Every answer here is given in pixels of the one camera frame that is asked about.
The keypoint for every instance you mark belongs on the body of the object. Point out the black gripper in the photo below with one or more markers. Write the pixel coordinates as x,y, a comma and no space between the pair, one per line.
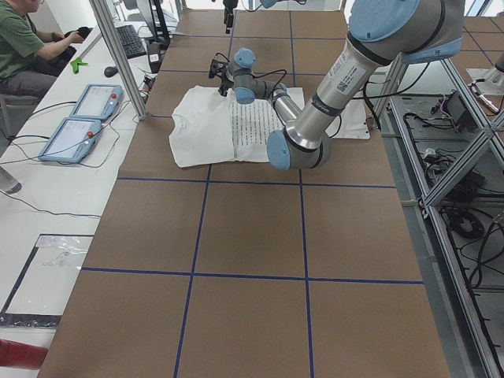
225,79
227,13

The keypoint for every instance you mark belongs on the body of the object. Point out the white long-sleeve printed shirt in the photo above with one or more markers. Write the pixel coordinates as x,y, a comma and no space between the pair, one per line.
210,128

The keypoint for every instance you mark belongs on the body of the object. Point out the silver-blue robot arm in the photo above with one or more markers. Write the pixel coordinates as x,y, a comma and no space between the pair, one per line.
379,31

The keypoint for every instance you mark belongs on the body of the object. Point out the black keyboard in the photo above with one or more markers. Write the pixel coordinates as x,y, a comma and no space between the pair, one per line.
130,41

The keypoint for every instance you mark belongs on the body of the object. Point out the black computer mouse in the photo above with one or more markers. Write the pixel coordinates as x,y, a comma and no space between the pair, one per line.
110,71

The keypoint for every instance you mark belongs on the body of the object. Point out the far blue teach pendant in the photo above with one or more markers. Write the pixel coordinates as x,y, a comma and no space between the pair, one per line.
98,102

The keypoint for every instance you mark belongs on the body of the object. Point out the blue teach pendant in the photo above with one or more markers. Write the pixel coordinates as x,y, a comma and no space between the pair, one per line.
72,141
98,102

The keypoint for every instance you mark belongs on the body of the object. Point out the green plastic clip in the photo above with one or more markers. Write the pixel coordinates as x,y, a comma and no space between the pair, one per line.
76,64

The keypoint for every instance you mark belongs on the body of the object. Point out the near blue teach pendant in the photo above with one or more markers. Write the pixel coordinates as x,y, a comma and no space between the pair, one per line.
72,141

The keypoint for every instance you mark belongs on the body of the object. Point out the brown paper table cover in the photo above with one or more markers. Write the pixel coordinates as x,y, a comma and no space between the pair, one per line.
242,270

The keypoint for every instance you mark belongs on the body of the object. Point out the person in green shirt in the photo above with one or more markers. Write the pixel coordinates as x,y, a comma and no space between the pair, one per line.
23,45

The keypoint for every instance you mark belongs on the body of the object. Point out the plastic-bagged white garment package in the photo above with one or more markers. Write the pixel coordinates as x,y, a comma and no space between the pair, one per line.
42,289

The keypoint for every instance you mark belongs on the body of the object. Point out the red object at edge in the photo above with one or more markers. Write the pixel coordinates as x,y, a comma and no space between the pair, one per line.
21,355

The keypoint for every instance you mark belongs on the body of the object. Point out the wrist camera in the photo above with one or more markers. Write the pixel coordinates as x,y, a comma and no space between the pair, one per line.
218,65

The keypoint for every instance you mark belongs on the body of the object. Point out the aluminium frame post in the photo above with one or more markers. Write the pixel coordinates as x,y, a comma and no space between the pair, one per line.
109,34

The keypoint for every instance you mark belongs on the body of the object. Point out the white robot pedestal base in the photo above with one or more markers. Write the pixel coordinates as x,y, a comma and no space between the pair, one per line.
351,123

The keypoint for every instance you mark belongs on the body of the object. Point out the aluminium frame rail structure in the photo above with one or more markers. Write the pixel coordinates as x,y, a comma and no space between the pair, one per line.
443,122

